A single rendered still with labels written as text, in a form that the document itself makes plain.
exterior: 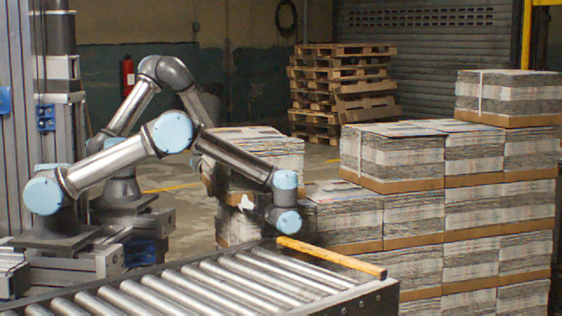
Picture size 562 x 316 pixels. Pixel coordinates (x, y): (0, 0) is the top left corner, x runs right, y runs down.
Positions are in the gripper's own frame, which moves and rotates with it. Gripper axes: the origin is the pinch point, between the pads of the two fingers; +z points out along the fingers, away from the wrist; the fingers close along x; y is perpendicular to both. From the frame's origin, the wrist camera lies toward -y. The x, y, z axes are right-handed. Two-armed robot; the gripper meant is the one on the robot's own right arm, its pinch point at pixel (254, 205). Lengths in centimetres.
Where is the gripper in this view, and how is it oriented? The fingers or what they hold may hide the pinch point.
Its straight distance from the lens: 250.5
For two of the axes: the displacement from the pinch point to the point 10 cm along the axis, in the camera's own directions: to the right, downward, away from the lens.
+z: -3.7, -1.6, 9.2
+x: -9.3, 0.6, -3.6
